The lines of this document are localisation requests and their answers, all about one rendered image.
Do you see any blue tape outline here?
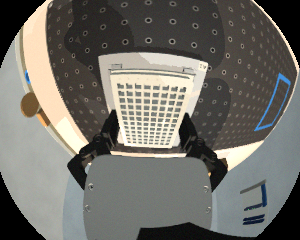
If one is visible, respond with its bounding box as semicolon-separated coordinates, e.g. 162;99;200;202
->
254;73;291;131

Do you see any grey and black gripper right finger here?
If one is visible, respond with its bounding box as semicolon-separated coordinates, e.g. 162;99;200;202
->
178;112;228;192

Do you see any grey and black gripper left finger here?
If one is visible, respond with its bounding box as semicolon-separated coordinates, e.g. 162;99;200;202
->
67;109;120;190

